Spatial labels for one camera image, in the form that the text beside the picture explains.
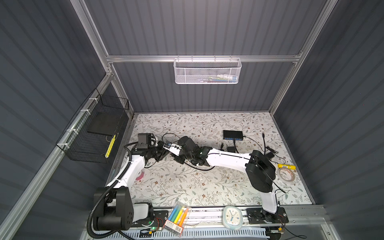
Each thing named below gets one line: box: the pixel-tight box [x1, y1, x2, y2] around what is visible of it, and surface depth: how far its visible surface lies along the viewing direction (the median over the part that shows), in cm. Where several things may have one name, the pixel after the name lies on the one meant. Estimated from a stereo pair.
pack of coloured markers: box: [163, 201, 192, 238], surface depth 75 cm
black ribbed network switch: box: [223, 130, 244, 141], surface depth 108 cm
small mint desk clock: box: [222, 205, 243, 231], surface depth 73 cm
